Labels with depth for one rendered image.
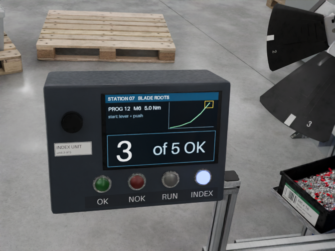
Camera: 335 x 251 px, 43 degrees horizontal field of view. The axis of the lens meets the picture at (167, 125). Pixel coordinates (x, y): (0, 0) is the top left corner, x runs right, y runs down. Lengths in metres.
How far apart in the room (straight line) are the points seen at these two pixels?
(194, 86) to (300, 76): 0.68
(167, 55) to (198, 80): 3.23
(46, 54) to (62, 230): 2.04
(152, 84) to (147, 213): 1.65
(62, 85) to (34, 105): 2.57
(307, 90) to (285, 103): 0.07
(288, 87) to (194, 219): 1.14
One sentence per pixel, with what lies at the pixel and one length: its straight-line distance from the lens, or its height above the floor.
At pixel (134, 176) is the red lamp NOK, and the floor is 1.13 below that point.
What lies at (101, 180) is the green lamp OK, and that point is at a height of 1.13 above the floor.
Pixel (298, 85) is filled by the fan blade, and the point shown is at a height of 1.02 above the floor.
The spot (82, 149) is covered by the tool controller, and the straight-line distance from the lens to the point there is 0.60.
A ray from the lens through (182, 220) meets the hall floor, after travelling 2.18.
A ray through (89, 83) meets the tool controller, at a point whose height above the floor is 1.25.
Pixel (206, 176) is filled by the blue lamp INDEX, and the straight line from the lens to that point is 0.63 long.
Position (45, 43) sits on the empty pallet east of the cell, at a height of 0.14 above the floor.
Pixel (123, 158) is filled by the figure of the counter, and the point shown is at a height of 1.15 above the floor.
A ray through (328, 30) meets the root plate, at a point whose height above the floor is 1.13.
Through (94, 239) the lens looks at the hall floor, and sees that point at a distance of 2.08.
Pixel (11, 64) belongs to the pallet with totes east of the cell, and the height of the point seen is 0.08.
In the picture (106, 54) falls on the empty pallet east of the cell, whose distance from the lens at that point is 3.79.
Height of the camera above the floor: 1.51
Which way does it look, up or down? 31 degrees down
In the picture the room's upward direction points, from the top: 5 degrees clockwise
